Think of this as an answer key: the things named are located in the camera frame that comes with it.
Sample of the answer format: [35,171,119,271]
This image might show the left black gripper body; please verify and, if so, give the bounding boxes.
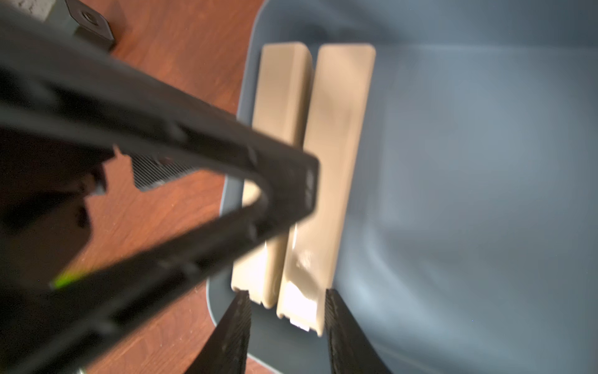
[0,60,118,374]

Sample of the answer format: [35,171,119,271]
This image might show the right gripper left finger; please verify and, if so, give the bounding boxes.
[185,291,252,374]

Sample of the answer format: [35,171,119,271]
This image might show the beige block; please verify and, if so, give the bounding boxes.
[277,44,376,336]
[230,41,314,309]

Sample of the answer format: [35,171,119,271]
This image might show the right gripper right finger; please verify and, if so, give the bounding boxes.
[325,288,391,374]

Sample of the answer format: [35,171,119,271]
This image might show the blue plastic tray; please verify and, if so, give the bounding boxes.
[206,0,598,374]

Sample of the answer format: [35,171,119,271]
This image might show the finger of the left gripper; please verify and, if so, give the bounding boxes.
[130,154,199,191]
[1,9,319,373]

